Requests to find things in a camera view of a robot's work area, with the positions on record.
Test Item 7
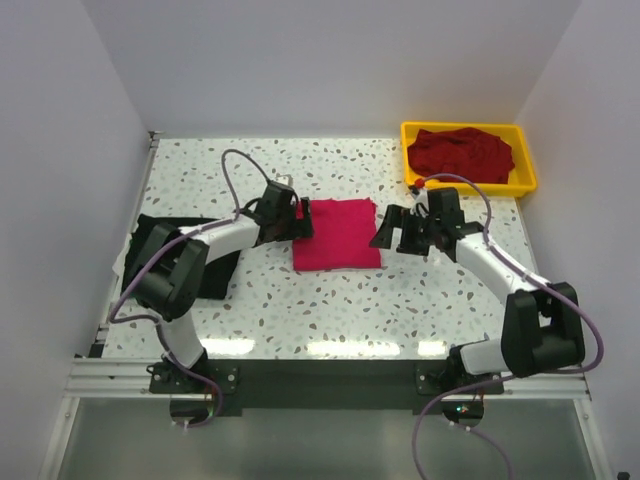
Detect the pink t shirt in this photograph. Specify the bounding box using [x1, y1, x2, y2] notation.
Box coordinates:
[292, 198, 382, 272]

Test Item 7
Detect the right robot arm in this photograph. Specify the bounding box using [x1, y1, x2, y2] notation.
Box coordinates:
[370, 188, 585, 391]

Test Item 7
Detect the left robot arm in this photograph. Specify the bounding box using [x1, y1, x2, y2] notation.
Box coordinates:
[123, 180, 314, 395]

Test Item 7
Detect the dark red t shirt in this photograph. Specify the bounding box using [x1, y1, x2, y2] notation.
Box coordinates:
[407, 127, 515, 184]

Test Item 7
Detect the folded black t shirt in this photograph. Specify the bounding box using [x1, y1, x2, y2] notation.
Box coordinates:
[121, 214, 240, 300]

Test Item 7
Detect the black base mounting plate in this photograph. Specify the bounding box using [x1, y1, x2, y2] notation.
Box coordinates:
[148, 357, 504, 419]

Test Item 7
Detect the white folded t shirt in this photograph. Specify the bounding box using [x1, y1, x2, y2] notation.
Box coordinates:
[112, 245, 129, 279]

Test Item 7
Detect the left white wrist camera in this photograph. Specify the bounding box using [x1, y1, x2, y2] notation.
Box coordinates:
[275, 174, 293, 187]

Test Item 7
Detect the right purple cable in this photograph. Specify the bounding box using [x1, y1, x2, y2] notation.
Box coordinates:
[410, 173, 605, 480]

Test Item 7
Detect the aluminium table frame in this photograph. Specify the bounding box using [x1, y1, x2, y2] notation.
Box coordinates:
[40, 136, 589, 479]

